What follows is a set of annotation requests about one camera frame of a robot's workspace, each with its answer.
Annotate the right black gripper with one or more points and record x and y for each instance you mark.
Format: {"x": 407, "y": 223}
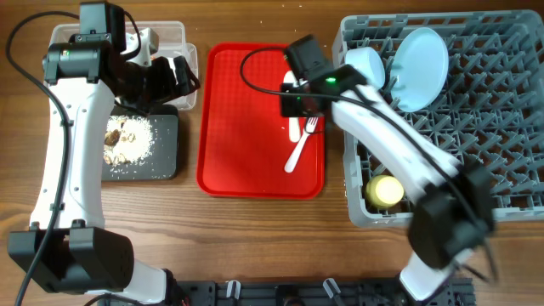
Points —
{"x": 286, "y": 106}

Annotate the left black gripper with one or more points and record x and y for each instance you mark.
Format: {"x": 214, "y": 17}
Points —
{"x": 167, "y": 87}

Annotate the white plastic fork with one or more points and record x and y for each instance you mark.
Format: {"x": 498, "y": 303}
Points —
{"x": 309, "y": 128}

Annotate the white plastic spoon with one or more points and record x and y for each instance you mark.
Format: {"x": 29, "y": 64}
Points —
{"x": 293, "y": 122}

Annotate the rice and food scraps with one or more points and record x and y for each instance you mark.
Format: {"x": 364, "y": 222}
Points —
{"x": 128, "y": 140}

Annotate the light blue bowl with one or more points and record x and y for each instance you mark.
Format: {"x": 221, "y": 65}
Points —
{"x": 368, "y": 63}

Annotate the yellow plastic cup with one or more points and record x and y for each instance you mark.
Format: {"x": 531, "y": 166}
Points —
{"x": 384, "y": 191}

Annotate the light blue plate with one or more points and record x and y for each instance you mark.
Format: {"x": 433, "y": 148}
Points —
{"x": 419, "y": 69}

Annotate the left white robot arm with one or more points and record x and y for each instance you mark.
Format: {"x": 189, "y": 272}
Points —
{"x": 66, "y": 248}

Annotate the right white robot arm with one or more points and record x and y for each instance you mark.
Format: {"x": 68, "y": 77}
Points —
{"x": 453, "y": 204}

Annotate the clear plastic waste bin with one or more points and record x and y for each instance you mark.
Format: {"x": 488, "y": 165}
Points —
{"x": 172, "y": 44}

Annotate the black waste tray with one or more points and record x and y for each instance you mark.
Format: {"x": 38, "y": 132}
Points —
{"x": 163, "y": 163}

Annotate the grey dishwasher rack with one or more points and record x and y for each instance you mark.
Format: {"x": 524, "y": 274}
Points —
{"x": 491, "y": 107}

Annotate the red serving tray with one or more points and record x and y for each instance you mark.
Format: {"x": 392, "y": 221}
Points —
{"x": 244, "y": 141}

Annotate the black mounting rail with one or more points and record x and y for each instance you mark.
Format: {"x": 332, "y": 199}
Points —
{"x": 367, "y": 292}

